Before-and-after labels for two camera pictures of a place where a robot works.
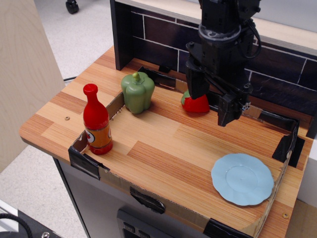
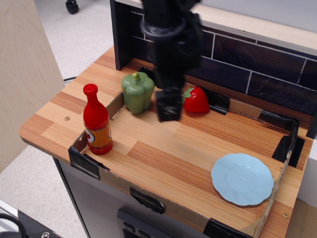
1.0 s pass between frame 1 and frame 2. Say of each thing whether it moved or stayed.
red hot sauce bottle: stayed
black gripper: moved
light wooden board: stayed
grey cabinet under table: stayed
